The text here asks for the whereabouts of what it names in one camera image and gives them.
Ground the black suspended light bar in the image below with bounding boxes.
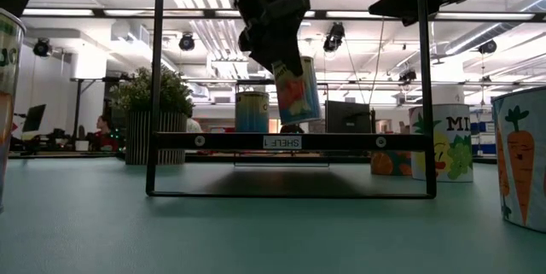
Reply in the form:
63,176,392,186
19,8,546,21

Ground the peaches label tin can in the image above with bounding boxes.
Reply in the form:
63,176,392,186
0,8,26,216

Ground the person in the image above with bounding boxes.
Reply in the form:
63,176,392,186
87,114,121,153
279,123,306,135
185,109,204,134

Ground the wooden shelf with black frame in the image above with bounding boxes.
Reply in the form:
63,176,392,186
145,0,438,201

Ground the carrot picture tin can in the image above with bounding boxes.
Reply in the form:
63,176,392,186
491,85,546,236

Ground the mixed fruit label tin can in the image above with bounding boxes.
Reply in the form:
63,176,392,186
408,103,474,184

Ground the red and black chair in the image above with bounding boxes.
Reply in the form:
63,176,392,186
10,120,44,156

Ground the black computer monitor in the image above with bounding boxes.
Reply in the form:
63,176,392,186
21,103,48,134
324,100,377,135

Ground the cherries label tin can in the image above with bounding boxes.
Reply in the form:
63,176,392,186
235,90,270,134

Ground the short orange slices tin can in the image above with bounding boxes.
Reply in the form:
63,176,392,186
369,149,414,178

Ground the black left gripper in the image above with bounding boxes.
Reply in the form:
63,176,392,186
205,0,311,77

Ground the tomatoes label tin can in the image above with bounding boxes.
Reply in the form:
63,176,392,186
271,55,323,126

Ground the potted plant in striped pot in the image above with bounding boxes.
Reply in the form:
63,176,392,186
109,65,196,166

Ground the black ceiling spotlight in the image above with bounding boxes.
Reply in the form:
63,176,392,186
477,38,498,55
322,21,346,53
177,32,196,52
398,68,418,84
32,38,53,58

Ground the black background stand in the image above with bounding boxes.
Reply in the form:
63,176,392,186
69,76,129,153

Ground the blue storage bin rack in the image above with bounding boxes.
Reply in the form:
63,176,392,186
468,120,498,157

